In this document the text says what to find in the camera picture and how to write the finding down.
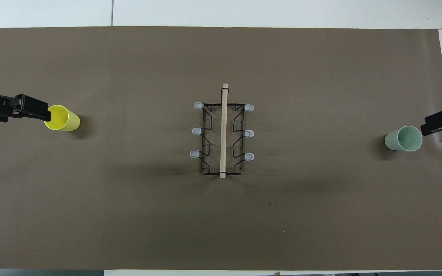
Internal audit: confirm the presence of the yellow plastic cup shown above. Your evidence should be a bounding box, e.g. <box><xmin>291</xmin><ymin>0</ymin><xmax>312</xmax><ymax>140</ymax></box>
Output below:
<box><xmin>44</xmin><ymin>105</ymin><xmax>81</xmax><ymax>131</ymax></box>

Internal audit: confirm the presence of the black wire cup rack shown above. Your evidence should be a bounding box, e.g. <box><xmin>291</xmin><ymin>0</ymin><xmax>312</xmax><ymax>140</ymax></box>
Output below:
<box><xmin>190</xmin><ymin>83</ymin><xmax>255</xmax><ymax>179</ymax></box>

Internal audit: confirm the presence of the brown paper table mat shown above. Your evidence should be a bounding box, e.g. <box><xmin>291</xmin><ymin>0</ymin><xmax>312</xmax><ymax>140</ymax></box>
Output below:
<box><xmin>0</xmin><ymin>26</ymin><xmax>442</xmax><ymax>271</ymax></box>

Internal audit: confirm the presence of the pale green plastic cup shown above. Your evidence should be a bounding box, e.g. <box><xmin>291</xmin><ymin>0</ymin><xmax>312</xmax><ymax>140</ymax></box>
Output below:
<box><xmin>384</xmin><ymin>125</ymin><xmax>423</xmax><ymax>152</ymax></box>

